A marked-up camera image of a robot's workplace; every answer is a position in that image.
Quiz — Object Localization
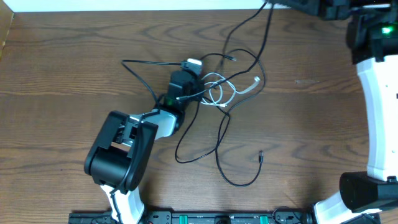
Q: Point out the black cable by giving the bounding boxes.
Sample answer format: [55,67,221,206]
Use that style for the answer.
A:
[175,1,275,102]
[174,48,267,188]

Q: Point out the white cable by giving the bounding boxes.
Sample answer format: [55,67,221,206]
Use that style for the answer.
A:
[200,72,261,108]

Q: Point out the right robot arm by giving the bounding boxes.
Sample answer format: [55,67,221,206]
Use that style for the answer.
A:
[280,0,397,223]

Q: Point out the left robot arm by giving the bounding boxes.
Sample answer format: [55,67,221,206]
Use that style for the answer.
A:
[84,68,204,223]

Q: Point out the wooden side panel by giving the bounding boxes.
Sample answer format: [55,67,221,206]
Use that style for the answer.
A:
[0,0,14,57]

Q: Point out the left camera cable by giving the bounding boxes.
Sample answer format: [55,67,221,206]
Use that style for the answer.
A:
[110,58,183,224]

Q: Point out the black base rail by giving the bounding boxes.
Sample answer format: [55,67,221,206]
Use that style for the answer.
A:
[68,210,381,224]

